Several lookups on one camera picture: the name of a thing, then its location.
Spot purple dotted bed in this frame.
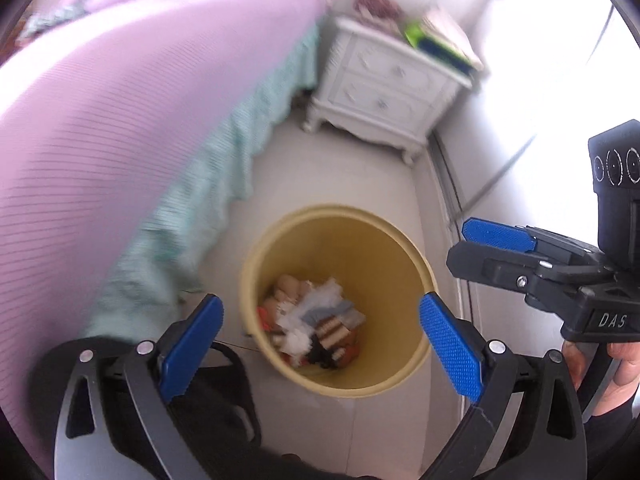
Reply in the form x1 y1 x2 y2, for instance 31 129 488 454
0 0 330 461

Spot green blue book stack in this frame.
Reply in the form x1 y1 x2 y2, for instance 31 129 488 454
404 7 485 75

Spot white carved nightstand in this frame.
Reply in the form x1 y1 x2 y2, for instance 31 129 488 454
302 15 481 167

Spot person's right hand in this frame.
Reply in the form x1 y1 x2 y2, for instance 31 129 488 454
562 339 640 418

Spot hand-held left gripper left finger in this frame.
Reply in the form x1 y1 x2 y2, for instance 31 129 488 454
54 294 225 480

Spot yellow plastic waste bin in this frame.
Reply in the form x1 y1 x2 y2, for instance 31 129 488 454
239 204 440 400

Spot pile of wrappers and tissues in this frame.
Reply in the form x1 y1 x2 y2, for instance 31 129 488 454
257 274 368 368

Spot metal sliding door rail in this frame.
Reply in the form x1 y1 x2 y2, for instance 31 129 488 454
429 132 482 321

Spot person's right forearm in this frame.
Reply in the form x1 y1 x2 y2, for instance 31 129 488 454
584 399 640 478

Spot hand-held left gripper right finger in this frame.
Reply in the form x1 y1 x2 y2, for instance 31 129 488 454
419 291 588 480

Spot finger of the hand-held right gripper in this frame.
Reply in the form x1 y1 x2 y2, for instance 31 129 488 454
461 217 601 267
446 241 556 306

